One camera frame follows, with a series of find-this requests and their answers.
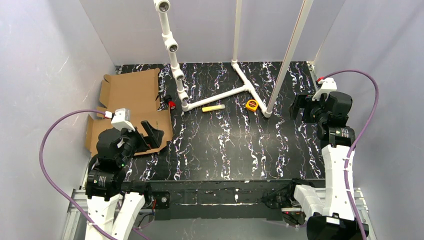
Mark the red black knob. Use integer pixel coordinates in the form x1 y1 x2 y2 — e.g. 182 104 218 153
163 94 176 110

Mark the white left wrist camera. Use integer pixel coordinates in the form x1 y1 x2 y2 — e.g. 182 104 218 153
111 108 136 132

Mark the white PVC pipe frame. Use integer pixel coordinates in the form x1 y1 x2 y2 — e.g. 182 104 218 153
153 0 314 118

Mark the yellow tape measure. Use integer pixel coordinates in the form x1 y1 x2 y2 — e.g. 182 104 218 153
245 99 259 112

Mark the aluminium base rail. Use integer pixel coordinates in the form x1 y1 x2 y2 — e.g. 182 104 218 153
62 184 369 240

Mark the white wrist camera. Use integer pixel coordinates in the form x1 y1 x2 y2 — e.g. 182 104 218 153
111 108 136 132
312 77 337 102

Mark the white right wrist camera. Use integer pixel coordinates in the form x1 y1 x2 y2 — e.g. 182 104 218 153
312 77 337 102

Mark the yellow rectangular block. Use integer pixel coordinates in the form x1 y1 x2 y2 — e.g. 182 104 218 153
201 104 226 113

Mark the brown cardboard box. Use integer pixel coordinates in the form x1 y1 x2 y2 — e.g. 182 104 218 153
96 68 173 156

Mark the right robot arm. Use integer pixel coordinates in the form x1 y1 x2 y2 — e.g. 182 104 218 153
260 91 369 240

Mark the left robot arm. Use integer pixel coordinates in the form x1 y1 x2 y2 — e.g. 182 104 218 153
85 120 164 240

